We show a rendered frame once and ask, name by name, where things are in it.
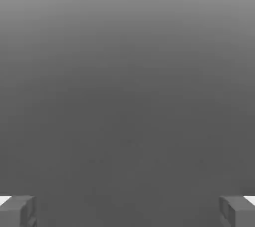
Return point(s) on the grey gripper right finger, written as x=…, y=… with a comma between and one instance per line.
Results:
x=241, y=212

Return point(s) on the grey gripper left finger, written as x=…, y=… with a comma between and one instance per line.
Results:
x=14, y=212

